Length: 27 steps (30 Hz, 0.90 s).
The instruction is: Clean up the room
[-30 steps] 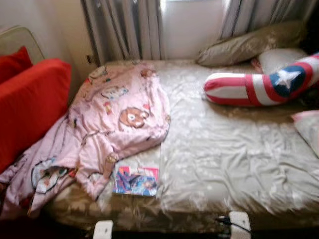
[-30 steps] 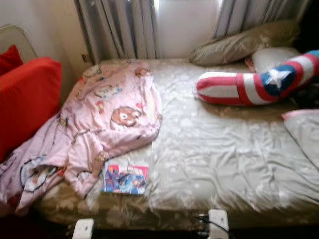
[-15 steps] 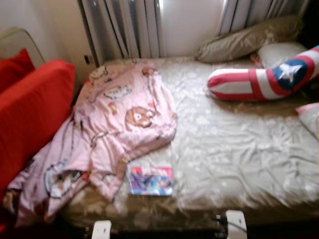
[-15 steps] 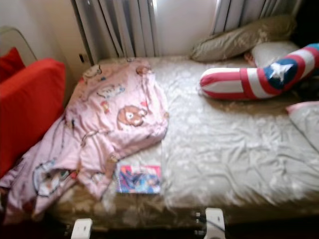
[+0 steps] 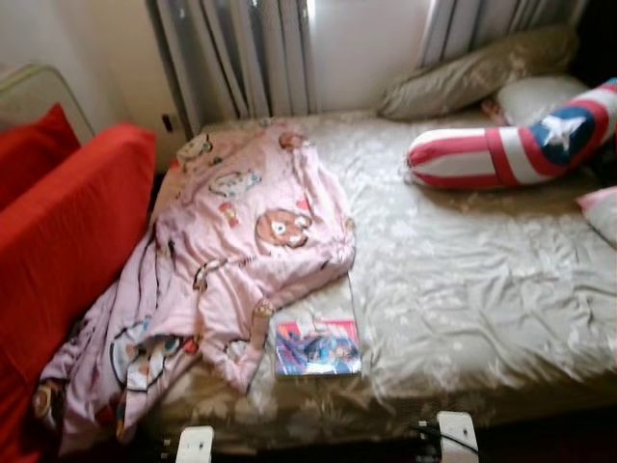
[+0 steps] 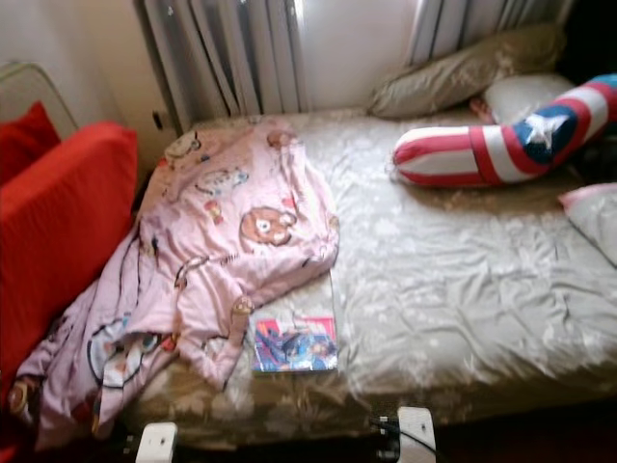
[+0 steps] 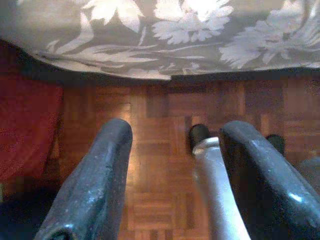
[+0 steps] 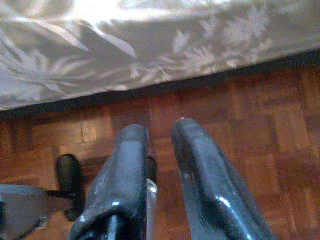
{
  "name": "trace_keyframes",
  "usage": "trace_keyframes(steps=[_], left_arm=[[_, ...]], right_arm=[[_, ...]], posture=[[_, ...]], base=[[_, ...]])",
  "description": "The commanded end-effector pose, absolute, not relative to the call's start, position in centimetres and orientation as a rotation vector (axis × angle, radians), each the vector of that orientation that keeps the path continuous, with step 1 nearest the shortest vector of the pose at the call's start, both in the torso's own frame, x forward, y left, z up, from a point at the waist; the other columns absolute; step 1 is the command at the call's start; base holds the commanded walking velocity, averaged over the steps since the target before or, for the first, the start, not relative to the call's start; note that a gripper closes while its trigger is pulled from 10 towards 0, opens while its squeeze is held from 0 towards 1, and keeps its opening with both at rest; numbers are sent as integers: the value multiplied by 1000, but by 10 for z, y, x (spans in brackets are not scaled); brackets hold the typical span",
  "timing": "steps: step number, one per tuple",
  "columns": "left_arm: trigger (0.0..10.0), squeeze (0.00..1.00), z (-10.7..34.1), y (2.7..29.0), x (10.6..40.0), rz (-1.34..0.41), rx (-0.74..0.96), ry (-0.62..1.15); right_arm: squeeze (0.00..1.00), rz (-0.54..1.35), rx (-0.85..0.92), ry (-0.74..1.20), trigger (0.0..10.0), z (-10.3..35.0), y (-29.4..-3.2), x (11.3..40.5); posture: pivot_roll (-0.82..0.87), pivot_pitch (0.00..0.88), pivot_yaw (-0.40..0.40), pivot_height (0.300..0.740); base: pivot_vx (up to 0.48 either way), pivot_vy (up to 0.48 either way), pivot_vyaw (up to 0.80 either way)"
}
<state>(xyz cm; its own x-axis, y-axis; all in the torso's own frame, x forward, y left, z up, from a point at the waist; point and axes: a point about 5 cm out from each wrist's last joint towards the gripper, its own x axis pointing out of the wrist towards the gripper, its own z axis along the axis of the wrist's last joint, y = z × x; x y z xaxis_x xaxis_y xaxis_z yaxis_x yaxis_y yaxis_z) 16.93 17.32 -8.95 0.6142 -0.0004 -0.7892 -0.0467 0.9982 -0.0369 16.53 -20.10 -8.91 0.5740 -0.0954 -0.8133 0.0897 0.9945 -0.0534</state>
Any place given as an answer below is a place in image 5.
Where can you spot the bed with beige floral sheet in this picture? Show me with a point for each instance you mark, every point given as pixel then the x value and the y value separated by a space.
pixel 463 289

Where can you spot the folded beige floral duvet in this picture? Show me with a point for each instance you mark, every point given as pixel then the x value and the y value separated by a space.
pixel 603 214

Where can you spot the dark wall socket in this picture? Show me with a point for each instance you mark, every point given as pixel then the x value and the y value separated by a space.
pixel 170 123

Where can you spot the red white blue star bolster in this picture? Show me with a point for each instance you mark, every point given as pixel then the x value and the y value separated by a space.
pixel 463 159

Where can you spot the beige floral pillow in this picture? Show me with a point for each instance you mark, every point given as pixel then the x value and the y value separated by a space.
pixel 472 77

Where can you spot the large red fabric cushion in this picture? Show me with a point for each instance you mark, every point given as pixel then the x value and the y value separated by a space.
pixel 67 251

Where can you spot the dark blue upholstered chair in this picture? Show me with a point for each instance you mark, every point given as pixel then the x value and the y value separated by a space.
pixel 600 39

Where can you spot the plain white pillow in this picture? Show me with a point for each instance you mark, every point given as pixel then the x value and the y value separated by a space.
pixel 535 98

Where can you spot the small red fabric cushion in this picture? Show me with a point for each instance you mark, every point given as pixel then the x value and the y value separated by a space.
pixel 29 149

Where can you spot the colourful comic book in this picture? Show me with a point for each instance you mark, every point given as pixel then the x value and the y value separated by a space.
pixel 318 347

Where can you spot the pink cartoon print blanket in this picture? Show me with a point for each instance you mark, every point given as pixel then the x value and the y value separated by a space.
pixel 241 241

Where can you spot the grey pleated curtain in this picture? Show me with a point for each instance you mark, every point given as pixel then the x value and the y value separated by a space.
pixel 231 58
pixel 492 24

